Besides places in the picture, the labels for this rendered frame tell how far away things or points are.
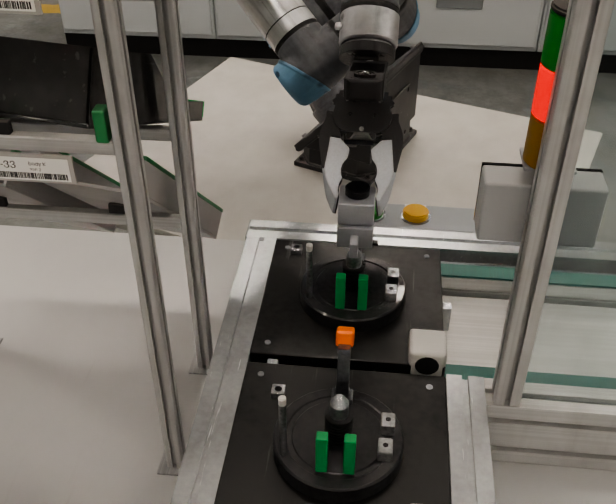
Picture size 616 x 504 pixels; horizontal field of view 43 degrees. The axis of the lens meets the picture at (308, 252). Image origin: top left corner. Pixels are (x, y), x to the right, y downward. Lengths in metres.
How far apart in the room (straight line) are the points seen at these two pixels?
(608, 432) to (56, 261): 0.88
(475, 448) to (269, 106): 1.07
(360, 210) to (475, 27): 3.17
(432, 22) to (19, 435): 3.29
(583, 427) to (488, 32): 3.23
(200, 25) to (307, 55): 3.06
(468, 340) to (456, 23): 3.07
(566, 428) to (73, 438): 0.61
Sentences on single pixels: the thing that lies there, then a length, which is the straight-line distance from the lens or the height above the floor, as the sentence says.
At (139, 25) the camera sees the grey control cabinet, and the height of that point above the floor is 0.16.
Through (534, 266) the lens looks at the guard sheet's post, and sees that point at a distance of 0.84.
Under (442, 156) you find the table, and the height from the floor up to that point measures 0.86.
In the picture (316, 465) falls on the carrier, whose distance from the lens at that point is 0.83.
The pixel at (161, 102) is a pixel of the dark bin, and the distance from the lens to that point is 0.91.
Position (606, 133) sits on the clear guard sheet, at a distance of 0.77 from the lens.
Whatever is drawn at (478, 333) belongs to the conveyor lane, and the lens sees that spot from 1.11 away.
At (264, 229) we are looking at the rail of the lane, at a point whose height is 0.96.
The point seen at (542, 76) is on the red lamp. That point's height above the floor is 1.35.
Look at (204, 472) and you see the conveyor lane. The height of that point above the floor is 0.96.
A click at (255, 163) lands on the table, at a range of 1.57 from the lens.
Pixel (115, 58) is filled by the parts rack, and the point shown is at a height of 1.39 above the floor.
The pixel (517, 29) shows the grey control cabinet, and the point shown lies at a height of 0.22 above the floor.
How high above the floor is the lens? 1.66
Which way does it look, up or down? 37 degrees down
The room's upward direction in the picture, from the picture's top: straight up
